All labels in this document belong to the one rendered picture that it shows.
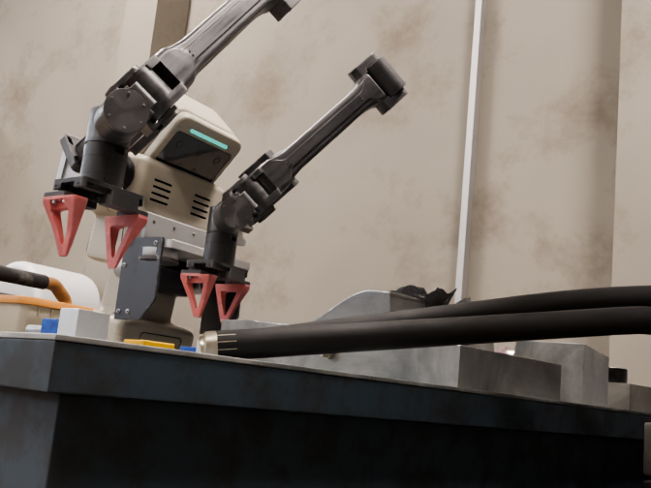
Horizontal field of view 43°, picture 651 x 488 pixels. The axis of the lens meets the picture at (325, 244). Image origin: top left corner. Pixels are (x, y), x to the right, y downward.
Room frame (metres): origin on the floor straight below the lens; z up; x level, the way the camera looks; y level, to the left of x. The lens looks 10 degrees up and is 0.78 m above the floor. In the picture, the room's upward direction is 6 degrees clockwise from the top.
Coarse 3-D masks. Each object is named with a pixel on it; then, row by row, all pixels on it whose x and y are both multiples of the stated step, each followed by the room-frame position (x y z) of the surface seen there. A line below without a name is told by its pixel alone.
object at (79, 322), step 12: (60, 312) 1.05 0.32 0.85; (72, 312) 1.04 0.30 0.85; (84, 312) 1.04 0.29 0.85; (96, 312) 1.05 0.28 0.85; (48, 324) 1.07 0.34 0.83; (60, 324) 1.05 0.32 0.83; (72, 324) 1.03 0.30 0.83; (84, 324) 1.04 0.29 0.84; (96, 324) 1.05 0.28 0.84; (84, 336) 1.04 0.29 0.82; (96, 336) 1.06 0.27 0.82
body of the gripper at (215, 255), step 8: (216, 232) 1.46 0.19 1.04; (224, 232) 1.46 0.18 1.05; (208, 240) 1.46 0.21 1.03; (216, 240) 1.46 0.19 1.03; (224, 240) 1.46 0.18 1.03; (232, 240) 1.47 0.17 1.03; (208, 248) 1.46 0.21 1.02; (216, 248) 1.46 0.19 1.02; (224, 248) 1.46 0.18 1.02; (232, 248) 1.47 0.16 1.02; (208, 256) 1.46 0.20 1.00; (216, 256) 1.46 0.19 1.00; (224, 256) 1.46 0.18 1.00; (232, 256) 1.47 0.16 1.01; (192, 264) 1.45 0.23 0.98; (208, 264) 1.43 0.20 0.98; (216, 264) 1.44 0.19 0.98; (224, 264) 1.45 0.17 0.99; (232, 264) 1.48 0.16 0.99; (216, 272) 1.48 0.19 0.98
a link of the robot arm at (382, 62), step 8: (376, 64) 1.56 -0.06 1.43; (384, 64) 1.57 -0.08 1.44; (368, 72) 1.57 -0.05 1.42; (376, 72) 1.57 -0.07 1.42; (384, 72) 1.57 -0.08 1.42; (392, 72) 1.58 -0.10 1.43; (376, 80) 1.58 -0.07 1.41; (384, 80) 1.57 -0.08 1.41; (392, 80) 1.57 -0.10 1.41; (400, 80) 1.58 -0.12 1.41; (384, 88) 1.58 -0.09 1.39; (392, 88) 1.58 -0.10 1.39; (400, 88) 1.58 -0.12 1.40; (336, 104) 1.71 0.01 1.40; (272, 152) 1.81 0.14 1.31; (280, 152) 1.78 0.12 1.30; (264, 160) 1.80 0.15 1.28; (248, 168) 1.80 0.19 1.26; (240, 176) 1.82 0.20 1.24; (296, 184) 1.82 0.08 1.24; (288, 192) 1.82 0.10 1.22
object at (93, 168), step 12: (96, 144) 1.04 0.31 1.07; (108, 144) 1.04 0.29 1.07; (84, 156) 1.05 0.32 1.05; (96, 156) 1.04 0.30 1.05; (108, 156) 1.04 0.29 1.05; (120, 156) 1.05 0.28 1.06; (84, 168) 1.05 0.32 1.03; (96, 168) 1.04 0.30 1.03; (108, 168) 1.04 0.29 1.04; (120, 168) 1.06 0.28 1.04; (60, 180) 1.04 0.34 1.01; (72, 180) 1.02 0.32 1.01; (84, 180) 1.01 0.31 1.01; (96, 180) 1.02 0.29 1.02; (108, 180) 1.04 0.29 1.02; (120, 180) 1.06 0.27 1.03; (96, 192) 1.04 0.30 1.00; (120, 192) 1.05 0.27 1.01; (132, 192) 1.07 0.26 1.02
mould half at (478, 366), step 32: (224, 320) 1.43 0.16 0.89; (256, 320) 1.37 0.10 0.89; (352, 352) 1.21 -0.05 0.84; (384, 352) 1.17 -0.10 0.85; (416, 352) 1.13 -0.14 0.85; (448, 352) 1.09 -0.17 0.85; (480, 352) 1.11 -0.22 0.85; (448, 384) 1.09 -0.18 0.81; (480, 384) 1.11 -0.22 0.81; (512, 384) 1.17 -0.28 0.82; (544, 384) 1.23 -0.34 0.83
